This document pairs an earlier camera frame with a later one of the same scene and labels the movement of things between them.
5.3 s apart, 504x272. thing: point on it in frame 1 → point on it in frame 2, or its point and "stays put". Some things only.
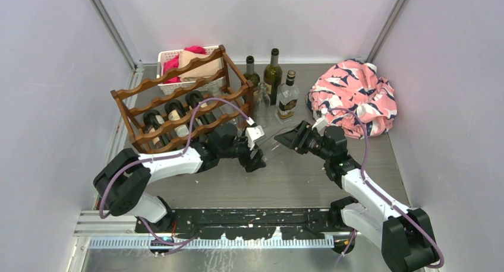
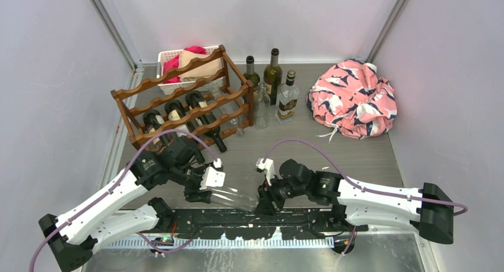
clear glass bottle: (271, 148) → (235, 197)
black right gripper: (296, 138) → (264, 205)
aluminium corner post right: (391, 23) stays put
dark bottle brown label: (152, 120) stays put
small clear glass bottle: (262, 101) stays put
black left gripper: (249, 164) → (198, 195)
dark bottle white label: (194, 98) stays put
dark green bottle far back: (273, 76) stays put
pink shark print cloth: (355, 84) stays put
